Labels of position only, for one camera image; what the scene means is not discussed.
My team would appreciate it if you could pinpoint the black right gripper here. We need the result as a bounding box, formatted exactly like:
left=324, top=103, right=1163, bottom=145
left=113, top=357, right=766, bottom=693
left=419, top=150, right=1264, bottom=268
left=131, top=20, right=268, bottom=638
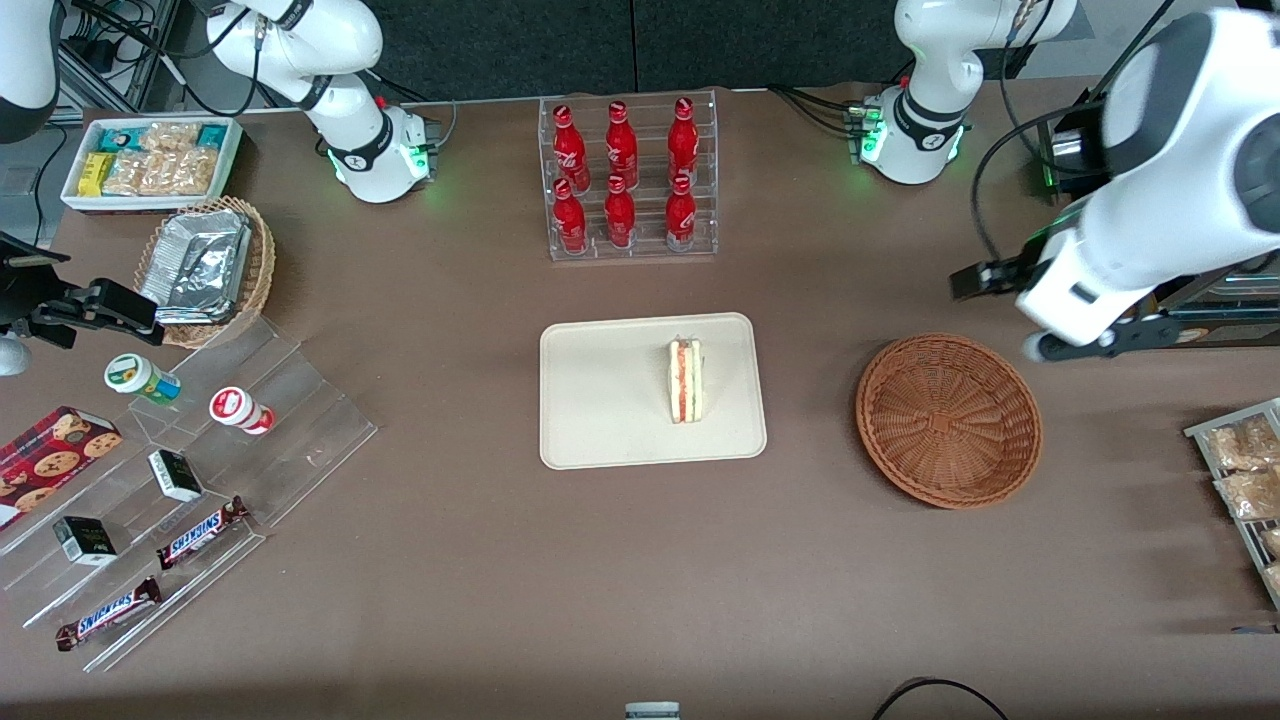
left=0, top=232, right=165, bottom=350

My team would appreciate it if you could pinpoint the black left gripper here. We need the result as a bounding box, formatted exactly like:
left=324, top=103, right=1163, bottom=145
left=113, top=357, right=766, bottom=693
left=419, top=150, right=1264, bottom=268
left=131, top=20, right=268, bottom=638
left=949, top=238, right=1053, bottom=304

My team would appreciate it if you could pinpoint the triangular sandwich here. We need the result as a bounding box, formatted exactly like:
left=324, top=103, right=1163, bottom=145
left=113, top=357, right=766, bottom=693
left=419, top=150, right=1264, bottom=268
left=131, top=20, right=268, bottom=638
left=667, top=337, right=705, bottom=425

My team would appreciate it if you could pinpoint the brown round wicker basket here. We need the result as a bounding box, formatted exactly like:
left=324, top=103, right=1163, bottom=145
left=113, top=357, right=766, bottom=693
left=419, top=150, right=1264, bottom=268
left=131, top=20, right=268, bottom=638
left=855, top=333, right=1043, bottom=510

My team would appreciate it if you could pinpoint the light tan wicker basket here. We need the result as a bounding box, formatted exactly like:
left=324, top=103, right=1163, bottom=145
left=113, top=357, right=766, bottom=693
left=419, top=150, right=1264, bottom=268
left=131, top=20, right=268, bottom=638
left=133, top=196, right=278, bottom=350

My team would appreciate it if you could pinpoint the tray of packaged snacks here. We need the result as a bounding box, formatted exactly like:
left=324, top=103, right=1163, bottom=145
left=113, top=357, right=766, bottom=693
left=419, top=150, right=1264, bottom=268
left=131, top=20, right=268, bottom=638
left=1184, top=397, right=1280, bottom=613

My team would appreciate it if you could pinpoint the cream plastic tray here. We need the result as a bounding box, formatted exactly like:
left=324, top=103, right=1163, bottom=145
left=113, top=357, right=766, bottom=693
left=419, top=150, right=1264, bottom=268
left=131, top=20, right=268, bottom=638
left=539, top=312, right=768, bottom=471

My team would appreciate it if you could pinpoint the green lidded yogurt cup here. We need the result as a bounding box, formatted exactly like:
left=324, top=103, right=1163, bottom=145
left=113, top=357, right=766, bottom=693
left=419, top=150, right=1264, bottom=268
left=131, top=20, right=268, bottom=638
left=104, top=353, right=183, bottom=407

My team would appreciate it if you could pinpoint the silver foil package stack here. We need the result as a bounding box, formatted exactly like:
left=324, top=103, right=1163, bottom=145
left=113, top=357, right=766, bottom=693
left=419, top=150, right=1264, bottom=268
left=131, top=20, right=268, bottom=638
left=139, top=209, right=252, bottom=327

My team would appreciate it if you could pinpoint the red plaid cookie box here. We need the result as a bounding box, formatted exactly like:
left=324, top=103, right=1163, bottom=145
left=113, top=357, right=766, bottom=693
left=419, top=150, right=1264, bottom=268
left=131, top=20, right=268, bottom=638
left=0, top=405, right=124, bottom=532

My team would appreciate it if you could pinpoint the clear cracker bag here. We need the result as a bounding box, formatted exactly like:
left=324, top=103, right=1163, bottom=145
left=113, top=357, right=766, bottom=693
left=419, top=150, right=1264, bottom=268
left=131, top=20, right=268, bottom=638
left=103, top=150, right=166, bottom=198
left=155, top=148, right=221, bottom=198
left=140, top=121, right=202, bottom=154

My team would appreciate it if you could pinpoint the black machine with yellow panel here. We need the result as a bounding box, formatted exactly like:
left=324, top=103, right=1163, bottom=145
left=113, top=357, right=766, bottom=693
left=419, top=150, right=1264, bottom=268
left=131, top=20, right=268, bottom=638
left=1036, top=90, right=1280, bottom=352

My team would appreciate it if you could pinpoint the red lidded yogurt cup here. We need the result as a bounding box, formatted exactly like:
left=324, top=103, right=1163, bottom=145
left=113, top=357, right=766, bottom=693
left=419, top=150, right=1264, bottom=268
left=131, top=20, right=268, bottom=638
left=208, top=386, right=276, bottom=437

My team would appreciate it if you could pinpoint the small black carton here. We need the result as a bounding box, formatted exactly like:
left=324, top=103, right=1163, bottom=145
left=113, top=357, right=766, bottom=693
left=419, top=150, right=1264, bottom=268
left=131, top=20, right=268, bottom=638
left=52, top=515, right=120, bottom=568
left=147, top=448, right=205, bottom=504

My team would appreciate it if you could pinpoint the white plastic snack bin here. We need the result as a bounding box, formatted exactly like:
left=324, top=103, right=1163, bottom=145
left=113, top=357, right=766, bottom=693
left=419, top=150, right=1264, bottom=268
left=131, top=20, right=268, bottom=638
left=60, top=116, right=245, bottom=217

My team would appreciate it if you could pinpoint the clear acrylic stepped shelf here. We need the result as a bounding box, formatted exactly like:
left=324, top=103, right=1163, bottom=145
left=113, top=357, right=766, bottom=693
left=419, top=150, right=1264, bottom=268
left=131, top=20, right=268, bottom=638
left=0, top=315, right=380, bottom=674

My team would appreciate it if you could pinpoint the Snickers chocolate bar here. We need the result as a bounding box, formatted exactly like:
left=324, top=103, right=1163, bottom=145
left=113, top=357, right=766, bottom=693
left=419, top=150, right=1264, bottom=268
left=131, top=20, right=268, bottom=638
left=155, top=495, right=252, bottom=572
left=54, top=576, right=164, bottom=653

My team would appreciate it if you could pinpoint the red cola bottle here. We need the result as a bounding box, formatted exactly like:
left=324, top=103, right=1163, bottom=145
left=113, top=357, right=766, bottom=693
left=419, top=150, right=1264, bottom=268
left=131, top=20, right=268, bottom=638
left=552, top=104, right=592, bottom=191
left=603, top=175, right=638, bottom=249
left=552, top=179, right=590, bottom=254
left=667, top=97, right=700, bottom=186
left=664, top=174, right=698, bottom=252
left=605, top=101, right=640, bottom=189

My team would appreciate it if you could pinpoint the clear acrylic bottle rack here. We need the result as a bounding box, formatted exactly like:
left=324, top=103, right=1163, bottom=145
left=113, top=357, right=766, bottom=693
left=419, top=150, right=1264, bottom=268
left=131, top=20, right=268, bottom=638
left=538, top=88, right=720, bottom=264

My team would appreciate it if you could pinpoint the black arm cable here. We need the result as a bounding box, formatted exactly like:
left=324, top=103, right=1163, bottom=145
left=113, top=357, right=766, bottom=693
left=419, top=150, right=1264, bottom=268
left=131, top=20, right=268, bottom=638
left=972, top=0, right=1181, bottom=267

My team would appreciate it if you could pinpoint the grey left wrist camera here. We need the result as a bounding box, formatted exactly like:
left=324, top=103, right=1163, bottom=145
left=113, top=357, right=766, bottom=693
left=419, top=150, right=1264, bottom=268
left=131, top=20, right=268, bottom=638
left=1023, top=308, right=1153, bottom=364

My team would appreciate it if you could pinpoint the black base cable bundle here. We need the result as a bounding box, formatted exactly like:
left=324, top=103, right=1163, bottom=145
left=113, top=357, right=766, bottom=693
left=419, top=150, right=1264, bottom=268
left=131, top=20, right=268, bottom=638
left=768, top=84, right=873, bottom=138
left=368, top=68, right=459, bottom=153

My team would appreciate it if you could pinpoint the aluminium frame stand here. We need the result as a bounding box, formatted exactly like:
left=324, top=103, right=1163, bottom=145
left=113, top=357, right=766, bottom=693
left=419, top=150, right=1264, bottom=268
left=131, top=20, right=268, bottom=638
left=55, top=0, right=189, bottom=121

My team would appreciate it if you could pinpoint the black looped cable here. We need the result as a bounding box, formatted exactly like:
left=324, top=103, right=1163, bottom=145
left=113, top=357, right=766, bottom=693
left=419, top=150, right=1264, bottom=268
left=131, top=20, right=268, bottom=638
left=869, top=677, right=1012, bottom=720

